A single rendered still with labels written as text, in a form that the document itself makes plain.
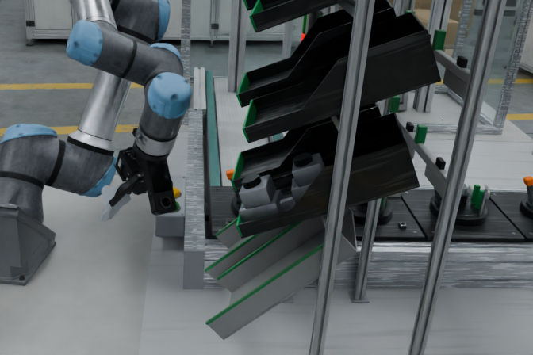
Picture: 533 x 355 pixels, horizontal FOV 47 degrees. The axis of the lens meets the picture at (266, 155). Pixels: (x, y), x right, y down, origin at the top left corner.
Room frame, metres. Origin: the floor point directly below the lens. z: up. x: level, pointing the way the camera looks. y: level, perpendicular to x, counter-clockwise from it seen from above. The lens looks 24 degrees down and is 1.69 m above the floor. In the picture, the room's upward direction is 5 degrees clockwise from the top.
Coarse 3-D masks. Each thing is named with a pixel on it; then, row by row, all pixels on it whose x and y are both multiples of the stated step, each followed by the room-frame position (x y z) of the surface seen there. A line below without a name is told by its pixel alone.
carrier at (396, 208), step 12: (360, 204) 1.31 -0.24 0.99; (384, 204) 1.27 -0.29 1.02; (396, 204) 1.37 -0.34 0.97; (360, 216) 1.26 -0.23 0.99; (384, 216) 1.27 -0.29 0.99; (396, 216) 1.31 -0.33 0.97; (408, 216) 1.31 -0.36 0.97; (360, 228) 1.24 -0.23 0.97; (384, 228) 1.25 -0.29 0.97; (396, 228) 1.25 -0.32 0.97; (408, 228) 1.26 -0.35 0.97; (360, 240) 1.20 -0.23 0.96; (384, 240) 1.21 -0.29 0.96; (396, 240) 1.21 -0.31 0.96; (408, 240) 1.22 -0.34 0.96; (420, 240) 1.22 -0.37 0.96
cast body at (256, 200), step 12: (252, 180) 0.84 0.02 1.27; (264, 180) 0.85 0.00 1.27; (240, 192) 0.83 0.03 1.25; (252, 192) 0.82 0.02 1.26; (264, 192) 0.82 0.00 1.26; (276, 192) 0.85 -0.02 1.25; (252, 204) 0.82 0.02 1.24; (264, 204) 0.82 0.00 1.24; (276, 204) 0.82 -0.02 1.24; (288, 204) 0.83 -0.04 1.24; (252, 216) 0.83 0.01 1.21
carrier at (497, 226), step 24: (408, 192) 1.45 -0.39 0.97; (432, 192) 1.46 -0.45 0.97; (480, 192) 1.35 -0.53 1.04; (432, 216) 1.32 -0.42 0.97; (456, 216) 1.30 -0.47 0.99; (480, 216) 1.30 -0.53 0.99; (504, 216) 1.36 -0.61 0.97; (432, 240) 1.23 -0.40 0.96; (456, 240) 1.23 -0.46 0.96; (480, 240) 1.24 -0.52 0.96; (504, 240) 1.25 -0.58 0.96
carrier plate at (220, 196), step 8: (216, 192) 1.36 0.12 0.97; (224, 192) 1.36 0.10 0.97; (232, 192) 1.37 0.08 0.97; (216, 200) 1.31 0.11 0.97; (224, 200) 1.32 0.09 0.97; (216, 208) 1.27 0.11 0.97; (224, 208) 1.28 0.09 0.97; (216, 216) 1.24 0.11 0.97; (224, 216) 1.24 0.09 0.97; (232, 216) 1.24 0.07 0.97; (216, 224) 1.20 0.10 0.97; (224, 224) 1.20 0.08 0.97; (216, 232) 1.17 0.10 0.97
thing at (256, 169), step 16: (368, 112) 0.94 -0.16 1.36; (304, 128) 1.07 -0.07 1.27; (320, 128) 0.95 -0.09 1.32; (336, 128) 0.95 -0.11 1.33; (272, 144) 1.08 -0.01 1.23; (288, 144) 1.08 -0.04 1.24; (304, 144) 0.95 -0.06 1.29; (240, 160) 1.05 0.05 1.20; (256, 160) 1.06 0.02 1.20; (272, 160) 1.04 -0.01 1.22; (288, 160) 0.95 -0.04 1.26; (240, 176) 1.01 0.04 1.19; (272, 176) 0.95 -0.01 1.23
